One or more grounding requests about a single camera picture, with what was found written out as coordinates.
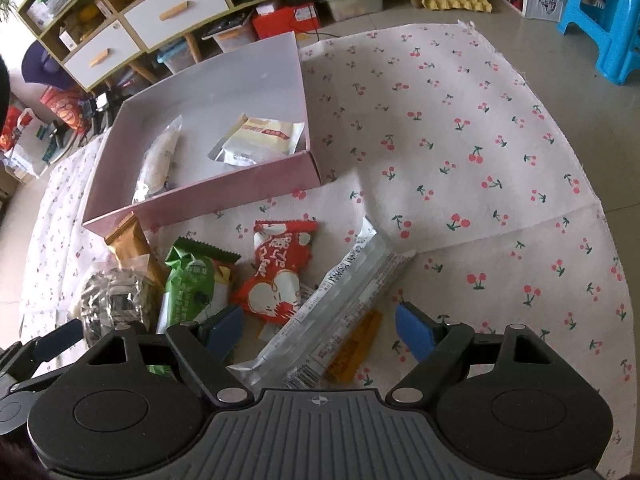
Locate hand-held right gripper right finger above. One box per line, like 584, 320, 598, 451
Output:
385, 300, 556, 406

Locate cherry print cloth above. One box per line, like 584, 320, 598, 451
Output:
20, 20, 633, 480

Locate white yellow label packet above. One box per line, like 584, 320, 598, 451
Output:
220, 114, 306, 161

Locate pink cardboard box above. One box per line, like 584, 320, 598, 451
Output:
81, 31, 321, 241

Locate red patterned bag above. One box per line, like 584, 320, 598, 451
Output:
42, 85, 93, 133

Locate silver snack packet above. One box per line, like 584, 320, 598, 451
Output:
207, 137, 281, 166

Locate red cardboard box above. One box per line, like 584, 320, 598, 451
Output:
251, 4, 321, 41

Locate yellow packets in cubby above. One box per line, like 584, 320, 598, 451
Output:
62, 5, 108, 43

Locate dark purple fuzzy cloth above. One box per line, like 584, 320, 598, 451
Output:
0, 437, 45, 480

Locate blue plastic stool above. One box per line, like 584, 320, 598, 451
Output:
557, 0, 640, 86

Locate white cabinet drawer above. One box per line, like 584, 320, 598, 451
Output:
64, 20, 143, 92
124, 0, 231, 51

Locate purple cap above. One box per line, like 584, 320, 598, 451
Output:
21, 40, 73, 88

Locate wooden cabinet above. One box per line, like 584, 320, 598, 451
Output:
17, 0, 576, 93

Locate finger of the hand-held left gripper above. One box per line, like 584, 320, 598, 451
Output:
7, 369, 68, 395
0, 317, 83, 377

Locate red white snack packet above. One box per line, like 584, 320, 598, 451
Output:
231, 219, 318, 325

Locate white plastic bag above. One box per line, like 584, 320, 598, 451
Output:
0, 107, 56, 176

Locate black lid storage bin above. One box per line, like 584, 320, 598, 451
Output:
202, 12, 258, 53

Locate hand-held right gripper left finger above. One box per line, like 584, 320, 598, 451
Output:
85, 304, 256, 408

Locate long white clear packet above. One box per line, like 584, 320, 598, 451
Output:
226, 216, 417, 390

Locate clear storage bin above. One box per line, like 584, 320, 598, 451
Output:
320, 0, 383, 22

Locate clear sunflower seed packet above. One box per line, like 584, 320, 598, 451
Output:
70, 267, 161, 346

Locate gold snack packet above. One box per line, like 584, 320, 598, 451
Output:
104, 212, 171, 291

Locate blue rim storage bin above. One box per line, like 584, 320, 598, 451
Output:
159, 40, 193, 73

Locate green snack packet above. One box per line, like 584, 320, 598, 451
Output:
147, 237, 242, 381

